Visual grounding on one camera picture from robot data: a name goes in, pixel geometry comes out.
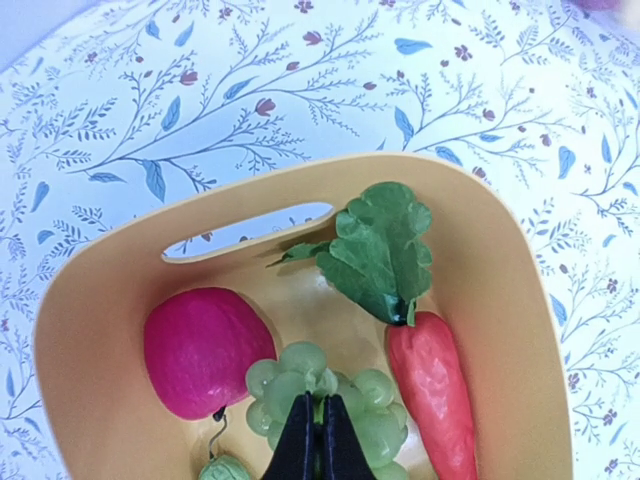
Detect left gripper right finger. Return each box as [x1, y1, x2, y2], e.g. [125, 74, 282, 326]
[320, 395, 375, 480]

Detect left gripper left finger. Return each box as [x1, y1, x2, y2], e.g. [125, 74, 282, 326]
[262, 392, 315, 480]

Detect green toy grapes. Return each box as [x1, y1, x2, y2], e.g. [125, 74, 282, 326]
[246, 341, 409, 479]

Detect orange toy carrot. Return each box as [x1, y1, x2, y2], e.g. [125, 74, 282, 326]
[386, 311, 478, 479]

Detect green toy lettuce leaf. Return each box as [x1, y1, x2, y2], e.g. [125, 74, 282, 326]
[275, 182, 433, 326]

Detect green toy cucumber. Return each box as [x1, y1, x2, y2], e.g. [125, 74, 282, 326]
[198, 406, 250, 480]

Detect red toy apple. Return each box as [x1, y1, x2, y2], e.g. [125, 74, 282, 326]
[143, 287, 276, 421]

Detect floral table mat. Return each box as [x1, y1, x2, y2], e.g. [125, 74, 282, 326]
[1, 1, 639, 479]

